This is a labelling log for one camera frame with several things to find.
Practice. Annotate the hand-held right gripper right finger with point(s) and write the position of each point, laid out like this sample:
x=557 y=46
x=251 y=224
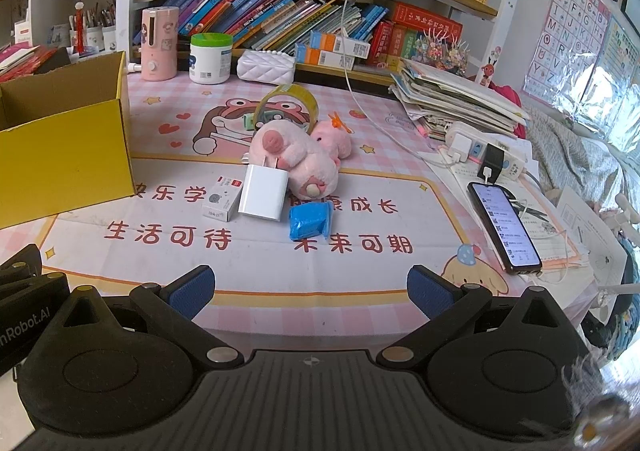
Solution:
x=430 y=295

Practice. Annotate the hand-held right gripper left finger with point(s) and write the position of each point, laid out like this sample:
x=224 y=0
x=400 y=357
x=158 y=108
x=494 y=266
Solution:
x=192 y=293

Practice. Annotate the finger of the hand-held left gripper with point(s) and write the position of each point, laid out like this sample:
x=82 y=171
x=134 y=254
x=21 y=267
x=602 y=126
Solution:
x=20 y=263

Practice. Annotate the small white red-label box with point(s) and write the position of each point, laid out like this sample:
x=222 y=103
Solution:
x=222 y=201

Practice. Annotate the yellow cardboard box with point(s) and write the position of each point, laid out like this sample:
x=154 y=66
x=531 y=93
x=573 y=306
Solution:
x=60 y=156

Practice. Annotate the white charger adapter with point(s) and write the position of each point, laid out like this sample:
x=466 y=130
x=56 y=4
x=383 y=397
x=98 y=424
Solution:
x=262 y=193

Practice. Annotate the blue plastic packet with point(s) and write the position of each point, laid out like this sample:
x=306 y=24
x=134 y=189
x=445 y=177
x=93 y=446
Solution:
x=307 y=223

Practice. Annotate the large pink plush pig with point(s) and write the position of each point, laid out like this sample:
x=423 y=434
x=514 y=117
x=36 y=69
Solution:
x=300 y=156

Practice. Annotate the small pink plush pig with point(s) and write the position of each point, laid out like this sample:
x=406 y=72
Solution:
x=332 y=138

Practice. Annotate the clear tape roll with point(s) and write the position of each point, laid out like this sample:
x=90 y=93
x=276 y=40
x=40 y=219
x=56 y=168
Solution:
x=314 y=106

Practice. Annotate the black smartphone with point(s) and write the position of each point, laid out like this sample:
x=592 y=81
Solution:
x=505 y=226

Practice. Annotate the printed cartoon desk mat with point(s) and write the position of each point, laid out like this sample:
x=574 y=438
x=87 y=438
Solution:
x=380 y=171

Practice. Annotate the black plug adapter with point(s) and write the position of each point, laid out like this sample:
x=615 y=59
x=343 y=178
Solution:
x=492 y=161

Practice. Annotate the white plug adapter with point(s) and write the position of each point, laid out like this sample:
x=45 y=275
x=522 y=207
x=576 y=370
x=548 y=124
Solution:
x=462 y=148

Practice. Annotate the white power strip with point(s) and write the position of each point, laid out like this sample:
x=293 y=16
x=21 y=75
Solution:
x=510 y=163

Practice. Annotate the grey printed blanket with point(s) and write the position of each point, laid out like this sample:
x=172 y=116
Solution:
x=575 y=156

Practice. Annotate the stack of papers and workbooks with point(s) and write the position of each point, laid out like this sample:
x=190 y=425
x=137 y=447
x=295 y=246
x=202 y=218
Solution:
x=460 y=96

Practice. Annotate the red glossy papers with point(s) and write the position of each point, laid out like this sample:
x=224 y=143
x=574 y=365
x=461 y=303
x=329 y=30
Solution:
x=30 y=61

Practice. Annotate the small white red box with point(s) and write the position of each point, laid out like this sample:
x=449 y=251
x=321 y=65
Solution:
x=22 y=33

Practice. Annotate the reindeer ornament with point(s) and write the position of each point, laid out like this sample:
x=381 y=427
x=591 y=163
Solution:
x=485 y=71

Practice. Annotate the white jar green lid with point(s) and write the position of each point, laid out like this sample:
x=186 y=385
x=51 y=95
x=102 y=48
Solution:
x=210 y=61

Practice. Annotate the white cup of pens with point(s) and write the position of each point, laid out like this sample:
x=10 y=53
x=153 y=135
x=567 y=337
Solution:
x=109 y=38
x=92 y=38

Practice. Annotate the white quilted pouch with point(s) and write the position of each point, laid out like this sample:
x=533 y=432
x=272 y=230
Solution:
x=265 y=67

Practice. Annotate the colourful flower decoration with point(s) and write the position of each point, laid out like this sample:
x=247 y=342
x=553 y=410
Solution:
x=442 y=51

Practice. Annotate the red tassel ornament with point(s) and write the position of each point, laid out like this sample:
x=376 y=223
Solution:
x=78 y=26

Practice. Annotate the pink cartoon dispenser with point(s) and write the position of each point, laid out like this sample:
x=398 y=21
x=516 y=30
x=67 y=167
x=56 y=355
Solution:
x=160 y=43

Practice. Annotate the orange blue small box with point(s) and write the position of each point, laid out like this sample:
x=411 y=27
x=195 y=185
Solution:
x=340 y=43
x=320 y=60

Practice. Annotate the red boxed book set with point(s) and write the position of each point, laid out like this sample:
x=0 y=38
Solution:
x=420 y=18

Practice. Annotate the row of slanted books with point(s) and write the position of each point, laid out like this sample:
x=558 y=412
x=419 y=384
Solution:
x=250 y=11

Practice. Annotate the alphabet wall poster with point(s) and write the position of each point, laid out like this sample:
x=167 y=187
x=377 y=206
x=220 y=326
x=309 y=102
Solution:
x=565 y=31

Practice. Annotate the shiny wall chart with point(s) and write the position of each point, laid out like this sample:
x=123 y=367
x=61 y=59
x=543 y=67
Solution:
x=620 y=56

